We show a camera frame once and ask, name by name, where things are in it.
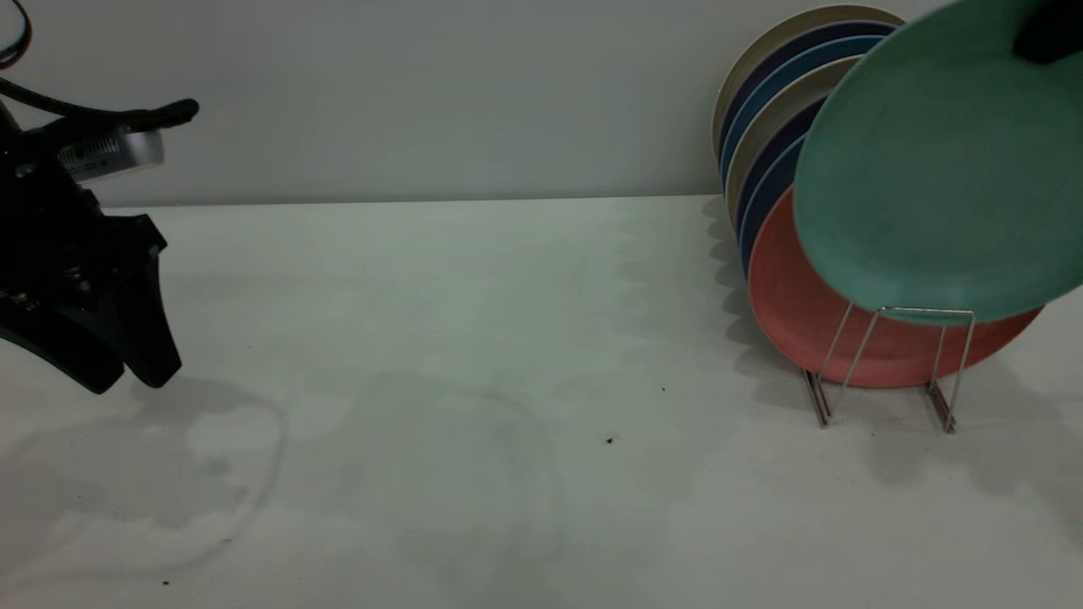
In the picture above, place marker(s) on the beige round plate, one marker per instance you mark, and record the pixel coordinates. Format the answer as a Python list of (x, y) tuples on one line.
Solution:
[(812, 79), (846, 14)]

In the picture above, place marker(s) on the navy blue round plate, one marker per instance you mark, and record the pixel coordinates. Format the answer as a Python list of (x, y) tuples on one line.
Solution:
[(774, 161)]

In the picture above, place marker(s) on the purple round plate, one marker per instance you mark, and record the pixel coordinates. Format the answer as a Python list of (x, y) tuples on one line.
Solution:
[(787, 114), (846, 30)]

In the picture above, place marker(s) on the teal blue round plate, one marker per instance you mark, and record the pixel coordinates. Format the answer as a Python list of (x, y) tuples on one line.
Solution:
[(846, 47)]

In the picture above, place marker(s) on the pink round plate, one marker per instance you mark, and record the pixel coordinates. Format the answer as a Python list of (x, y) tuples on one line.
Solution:
[(804, 321)]

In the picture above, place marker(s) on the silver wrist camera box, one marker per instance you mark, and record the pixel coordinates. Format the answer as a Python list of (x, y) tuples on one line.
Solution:
[(114, 154)]

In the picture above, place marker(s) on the green round plate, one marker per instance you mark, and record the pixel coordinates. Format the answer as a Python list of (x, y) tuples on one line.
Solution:
[(939, 169)]

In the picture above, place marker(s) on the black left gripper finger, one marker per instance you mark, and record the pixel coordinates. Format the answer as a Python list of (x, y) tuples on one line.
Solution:
[(148, 338), (68, 359)]

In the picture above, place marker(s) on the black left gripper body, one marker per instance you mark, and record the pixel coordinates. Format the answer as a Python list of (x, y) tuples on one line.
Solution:
[(51, 245)]

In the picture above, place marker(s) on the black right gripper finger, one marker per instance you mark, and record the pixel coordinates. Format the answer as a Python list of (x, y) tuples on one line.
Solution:
[(1058, 30)]

